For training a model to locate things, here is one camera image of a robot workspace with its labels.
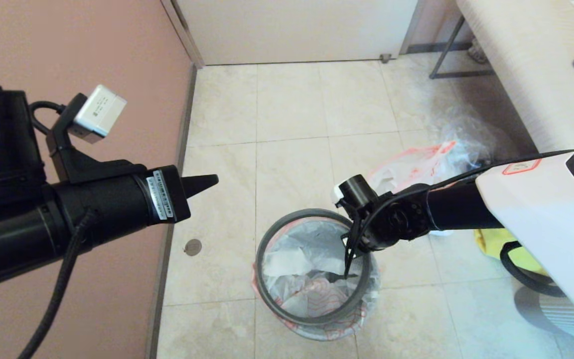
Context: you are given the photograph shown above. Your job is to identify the white red-printed plastic bag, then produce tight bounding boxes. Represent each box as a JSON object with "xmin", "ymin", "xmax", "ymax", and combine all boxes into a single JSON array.
[{"xmin": 251, "ymin": 214, "xmax": 382, "ymax": 342}]

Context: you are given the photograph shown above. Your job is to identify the red-printed trash bag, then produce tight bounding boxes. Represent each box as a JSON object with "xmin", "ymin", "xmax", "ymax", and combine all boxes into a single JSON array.
[{"xmin": 367, "ymin": 141, "xmax": 458, "ymax": 237}]

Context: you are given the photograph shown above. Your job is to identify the grey bin rim ring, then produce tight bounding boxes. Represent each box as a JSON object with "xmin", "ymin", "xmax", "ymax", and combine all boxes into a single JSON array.
[{"xmin": 256, "ymin": 208, "xmax": 373, "ymax": 326}]

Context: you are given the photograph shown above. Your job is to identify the yellow fabric tote bag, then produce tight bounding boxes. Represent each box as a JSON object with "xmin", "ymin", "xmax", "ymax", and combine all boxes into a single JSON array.
[{"xmin": 474, "ymin": 228, "xmax": 551, "ymax": 278}]

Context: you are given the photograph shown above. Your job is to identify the clear crumpled plastic bag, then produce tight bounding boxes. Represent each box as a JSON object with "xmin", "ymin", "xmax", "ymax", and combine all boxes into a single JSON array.
[{"xmin": 436, "ymin": 107, "xmax": 519, "ymax": 173}]

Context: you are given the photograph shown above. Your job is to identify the pink fabric partition panel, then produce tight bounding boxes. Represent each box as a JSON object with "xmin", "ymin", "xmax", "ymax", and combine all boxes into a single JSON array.
[{"xmin": 0, "ymin": 0, "xmax": 198, "ymax": 359}]

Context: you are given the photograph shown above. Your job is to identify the white door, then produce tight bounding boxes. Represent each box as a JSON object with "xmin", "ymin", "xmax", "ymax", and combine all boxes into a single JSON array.
[{"xmin": 162, "ymin": 0, "xmax": 420, "ymax": 68}]

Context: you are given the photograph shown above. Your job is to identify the small white grey object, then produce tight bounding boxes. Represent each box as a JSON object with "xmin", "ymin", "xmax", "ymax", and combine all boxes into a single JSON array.
[{"xmin": 468, "ymin": 39, "xmax": 489, "ymax": 65}]

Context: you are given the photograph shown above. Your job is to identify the beige table with metal legs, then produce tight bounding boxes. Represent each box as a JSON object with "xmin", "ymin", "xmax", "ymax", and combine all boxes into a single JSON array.
[{"xmin": 429, "ymin": 0, "xmax": 574, "ymax": 153}]

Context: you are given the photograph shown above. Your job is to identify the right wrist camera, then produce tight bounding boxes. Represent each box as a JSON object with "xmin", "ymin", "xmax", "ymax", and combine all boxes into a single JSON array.
[{"xmin": 334, "ymin": 174, "xmax": 379, "ymax": 210}]

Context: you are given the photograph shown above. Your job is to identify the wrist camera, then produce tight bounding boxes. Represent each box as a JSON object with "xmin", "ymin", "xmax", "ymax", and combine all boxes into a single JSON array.
[
  {"xmin": 334, "ymin": 174, "xmax": 379, "ymax": 210},
  {"xmin": 45, "ymin": 84, "xmax": 136, "ymax": 184}
]

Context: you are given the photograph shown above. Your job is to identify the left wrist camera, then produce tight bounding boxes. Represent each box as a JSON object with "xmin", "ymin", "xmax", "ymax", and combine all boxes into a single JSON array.
[{"xmin": 45, "ymin": 84, "xmax": 136, "ymax": 184}]

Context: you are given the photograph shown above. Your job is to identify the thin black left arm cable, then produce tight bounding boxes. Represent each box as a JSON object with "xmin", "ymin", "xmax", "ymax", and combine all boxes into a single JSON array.
[{"xmin": 0, "ymin": 100, "xmax": 99, "ymax": 359}]

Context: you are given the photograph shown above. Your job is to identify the thick black arm hose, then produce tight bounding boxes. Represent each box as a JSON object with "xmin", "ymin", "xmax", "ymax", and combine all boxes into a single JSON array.
[{"xmin": 499, "ymin": 241, "xmax": 567, "ymax": 299}]

